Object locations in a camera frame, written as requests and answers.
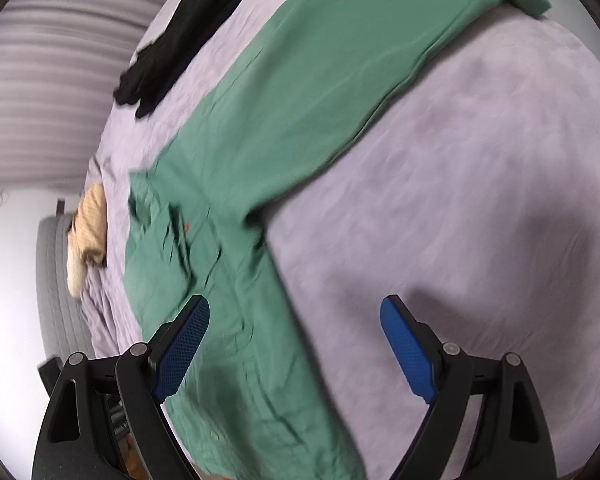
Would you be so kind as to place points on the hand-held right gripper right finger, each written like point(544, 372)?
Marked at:
point(410, 350)

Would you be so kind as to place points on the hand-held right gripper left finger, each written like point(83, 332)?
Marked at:
point(182, 347)

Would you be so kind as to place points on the green shirt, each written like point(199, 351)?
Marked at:
point(305, 85)

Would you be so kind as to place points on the grey padded headboard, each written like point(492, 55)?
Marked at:
point(55, 285)

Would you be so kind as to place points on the beige striped garment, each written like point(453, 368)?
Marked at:
point(92, 220)

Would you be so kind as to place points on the lavender blanket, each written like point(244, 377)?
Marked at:
point(430, 185)

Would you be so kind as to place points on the white pleated curtain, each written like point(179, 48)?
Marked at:
point(55, 85)

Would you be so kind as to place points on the black garment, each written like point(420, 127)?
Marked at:
point(190, 30)

